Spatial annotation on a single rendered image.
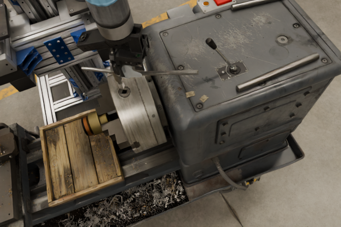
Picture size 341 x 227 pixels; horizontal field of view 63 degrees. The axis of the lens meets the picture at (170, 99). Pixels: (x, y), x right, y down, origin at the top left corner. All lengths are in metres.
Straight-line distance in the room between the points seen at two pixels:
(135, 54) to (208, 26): 0.44
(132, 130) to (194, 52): 0.33
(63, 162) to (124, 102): 0.49
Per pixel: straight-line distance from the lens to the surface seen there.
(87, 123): 1.04
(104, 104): 1.03
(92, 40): 0.68
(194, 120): 0.82
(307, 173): 2.19
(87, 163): 1.24
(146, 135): 0.93
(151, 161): 1.19
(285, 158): 1.59
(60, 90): 2.36
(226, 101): 0.85
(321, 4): 3.17
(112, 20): 0.55
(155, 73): 0.75
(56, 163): 1.30
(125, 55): 0.65
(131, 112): 0.90
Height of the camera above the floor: 1.99
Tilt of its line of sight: 60 degrees down
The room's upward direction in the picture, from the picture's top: 11 degrees counter-clockwise
